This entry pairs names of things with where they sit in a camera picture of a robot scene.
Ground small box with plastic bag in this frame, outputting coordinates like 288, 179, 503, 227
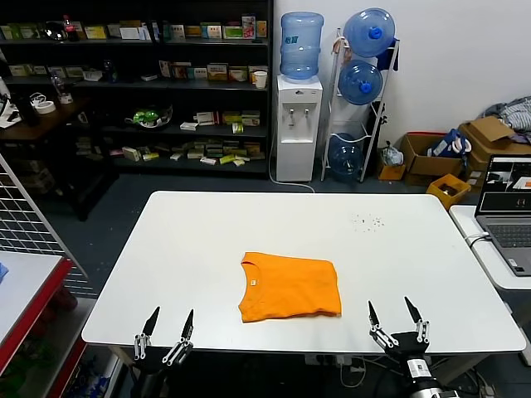
376, 141, 407, 182

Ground cola bottle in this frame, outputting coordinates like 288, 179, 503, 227
61, 14, 80, 42

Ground grey laptop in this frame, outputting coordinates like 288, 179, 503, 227
475, 154, 531, 277

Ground upright blue water jug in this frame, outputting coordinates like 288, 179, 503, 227
280, 11, 325, 81

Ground pile of grey clothes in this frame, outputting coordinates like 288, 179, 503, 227
480, 95, 531, 133

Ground small white side table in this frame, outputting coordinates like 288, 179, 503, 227
450, 204, 531, 291

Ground orange t-shirt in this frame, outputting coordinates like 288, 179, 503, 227
238, 251, 343, 323

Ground blue bag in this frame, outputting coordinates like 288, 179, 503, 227
426, 128, 474, 158

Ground scattered small crumbs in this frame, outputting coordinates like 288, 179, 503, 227
350, 213, 387, 233

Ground tilted blue water jug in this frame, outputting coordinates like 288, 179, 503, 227
328, 132, 366, 180
338, 59, 384, 106
343, 7, 397, 58

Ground silver metal bowl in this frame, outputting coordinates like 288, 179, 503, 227
44, 19, 70, 41

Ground white work table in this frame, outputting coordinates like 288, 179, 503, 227
81, 190, 528, 356

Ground black shelf unit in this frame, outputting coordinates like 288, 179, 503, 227
0, 0, 275, 180

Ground bowl of green packets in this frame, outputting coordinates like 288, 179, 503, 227
125, 104, 174, 129

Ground brown wooden table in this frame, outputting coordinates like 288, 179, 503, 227
0, 97, 95, 221

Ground open cardboard box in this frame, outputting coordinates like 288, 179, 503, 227
400, 132, 465, 186

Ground orange white box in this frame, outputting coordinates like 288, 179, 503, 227
207, 62, 230, 81

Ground white metal jug rack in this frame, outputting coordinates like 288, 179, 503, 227
321, 27, 402, 183

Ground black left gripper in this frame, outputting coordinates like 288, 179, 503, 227
131, 306, 195, 385

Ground clear water bottle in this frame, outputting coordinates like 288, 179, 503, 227
50, 70, 67, 99

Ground white dispenser power cable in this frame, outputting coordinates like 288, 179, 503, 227
269, 140, 316, 194

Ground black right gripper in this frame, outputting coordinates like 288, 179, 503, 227
367, 295, 435, 381

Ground white water dispenser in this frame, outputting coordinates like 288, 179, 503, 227
275, 74, 324, 182

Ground red-edged white table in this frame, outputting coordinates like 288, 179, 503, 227
0, 250, 75, 362

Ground yellow plastic crate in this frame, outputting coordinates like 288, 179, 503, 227
426, 173, 473, 211

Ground large cardboard box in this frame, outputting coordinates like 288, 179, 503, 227
459, 115, 531, 187

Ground white wire grid panel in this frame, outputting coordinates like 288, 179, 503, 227
0, 151, 90, 279

